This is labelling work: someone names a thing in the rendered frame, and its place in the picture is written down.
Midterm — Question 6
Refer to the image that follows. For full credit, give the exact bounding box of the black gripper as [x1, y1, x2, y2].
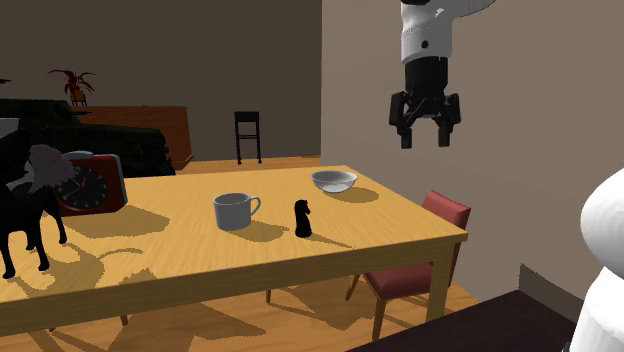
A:
[388, 55, 462, 150]

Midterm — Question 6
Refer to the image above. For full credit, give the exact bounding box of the black chess knight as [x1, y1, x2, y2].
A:
[293, 198, 314, 240]

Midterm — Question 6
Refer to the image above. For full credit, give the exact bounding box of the dark sofa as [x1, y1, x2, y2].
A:
[0, 98, 177, 180]

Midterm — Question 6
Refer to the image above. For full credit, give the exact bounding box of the red potted plant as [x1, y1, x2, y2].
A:
[46, 68, 99, 108]

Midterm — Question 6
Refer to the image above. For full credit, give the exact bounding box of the wooden table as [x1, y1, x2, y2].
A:
[0, 164, 470, 352]

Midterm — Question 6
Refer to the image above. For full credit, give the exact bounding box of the red wooden chair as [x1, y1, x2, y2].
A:
[344, 189, 473, 342]

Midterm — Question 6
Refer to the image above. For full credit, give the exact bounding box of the black horse figure grey mane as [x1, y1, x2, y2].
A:
[0, 143, 78, 281]

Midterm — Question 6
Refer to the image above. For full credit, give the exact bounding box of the red clock with black face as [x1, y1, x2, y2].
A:
[52, 150, 129, 218]

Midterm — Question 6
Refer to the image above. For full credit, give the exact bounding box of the dark robot stand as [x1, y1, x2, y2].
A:
[346, 289, 577, 352]

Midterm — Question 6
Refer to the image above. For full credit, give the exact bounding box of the grey mug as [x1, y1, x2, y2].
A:
[212, 192, 262, 232]

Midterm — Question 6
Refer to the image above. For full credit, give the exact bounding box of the black stool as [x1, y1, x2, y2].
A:
[233, 110, 263, 166]

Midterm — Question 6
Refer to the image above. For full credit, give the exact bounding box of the brown wooden sideboard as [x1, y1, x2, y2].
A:
[71, 105, 195, 171]

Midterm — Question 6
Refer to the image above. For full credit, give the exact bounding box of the white bowl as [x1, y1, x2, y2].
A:
[310, 169, 359, 195]

